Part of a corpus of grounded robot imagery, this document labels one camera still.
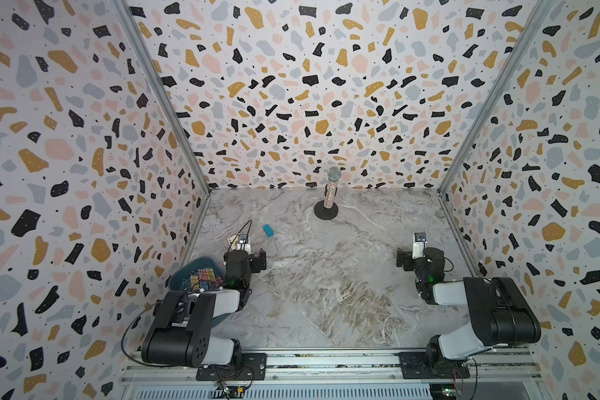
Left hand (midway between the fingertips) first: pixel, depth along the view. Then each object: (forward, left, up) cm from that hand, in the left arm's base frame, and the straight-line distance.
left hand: (250, 249), depth 92 cm
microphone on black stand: (+20, -30, -1) cm, 36 cm away
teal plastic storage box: (-10, +23, -3) cm, 26 cm away
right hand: (+1, -62, -2) cm, 62 cm away
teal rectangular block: (+14, -4, -7) cm, 16 cm away
